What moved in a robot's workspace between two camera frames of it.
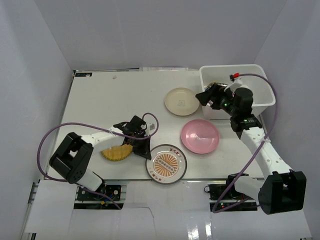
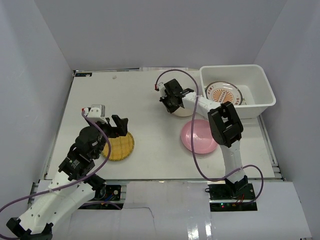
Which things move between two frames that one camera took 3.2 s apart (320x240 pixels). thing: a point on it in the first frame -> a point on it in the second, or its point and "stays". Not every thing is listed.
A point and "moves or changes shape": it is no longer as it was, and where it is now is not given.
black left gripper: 139,144 -> 110,127
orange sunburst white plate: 168,164 moves or changes shape
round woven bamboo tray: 117,153 stays
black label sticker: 83,74 stays
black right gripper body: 226,102 -> 168,103
